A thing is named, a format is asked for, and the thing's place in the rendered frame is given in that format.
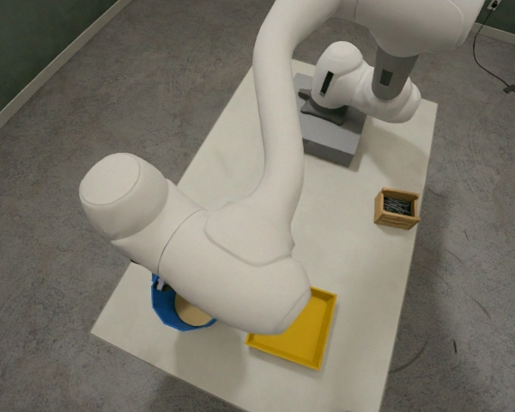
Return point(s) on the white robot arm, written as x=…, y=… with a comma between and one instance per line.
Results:
x=235, y=264

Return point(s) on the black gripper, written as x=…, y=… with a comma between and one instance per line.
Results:
x=162, y=286

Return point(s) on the yellow square tray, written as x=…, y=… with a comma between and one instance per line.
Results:
x=304, y=340

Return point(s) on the small wooden crate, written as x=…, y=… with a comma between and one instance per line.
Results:
x=399, y=210

